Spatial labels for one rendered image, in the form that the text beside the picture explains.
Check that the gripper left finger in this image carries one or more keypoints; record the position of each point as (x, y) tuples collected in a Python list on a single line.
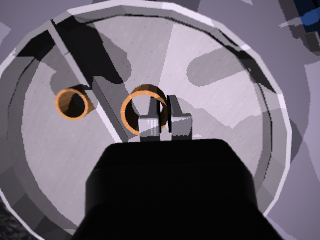
[(150, 124)]

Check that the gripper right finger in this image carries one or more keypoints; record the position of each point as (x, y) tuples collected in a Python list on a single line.
[(179, 124)]

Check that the bronze bushing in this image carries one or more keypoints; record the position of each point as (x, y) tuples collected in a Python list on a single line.
[(128, 115), (66, 106)]

